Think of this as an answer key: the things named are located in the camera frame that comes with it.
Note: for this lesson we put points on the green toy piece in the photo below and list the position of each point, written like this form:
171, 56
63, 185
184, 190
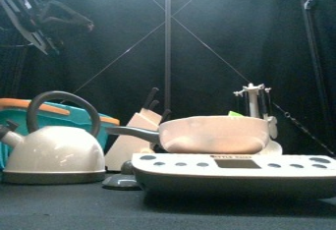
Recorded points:
235, 113

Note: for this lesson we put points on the grey pot lid with knob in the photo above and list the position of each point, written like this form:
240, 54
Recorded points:
121, 182

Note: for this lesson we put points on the white toy knife block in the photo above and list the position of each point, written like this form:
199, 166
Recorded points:
128, 142

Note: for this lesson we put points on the white hanging utensil head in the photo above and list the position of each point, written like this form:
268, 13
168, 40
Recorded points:
273, 127

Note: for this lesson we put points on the slanted dark frame pole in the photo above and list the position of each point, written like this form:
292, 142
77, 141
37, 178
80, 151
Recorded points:
315, 63

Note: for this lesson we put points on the teal bin orange rim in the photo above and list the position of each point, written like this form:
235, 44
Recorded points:
52, 117

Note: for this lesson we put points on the white toy stove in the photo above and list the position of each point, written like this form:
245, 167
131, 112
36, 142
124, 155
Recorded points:
236, 178

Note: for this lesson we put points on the white utensil stand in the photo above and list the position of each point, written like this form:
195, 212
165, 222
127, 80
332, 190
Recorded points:
253, 103

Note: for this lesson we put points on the upright metal frame pole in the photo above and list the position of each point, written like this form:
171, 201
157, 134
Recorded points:
168, 60

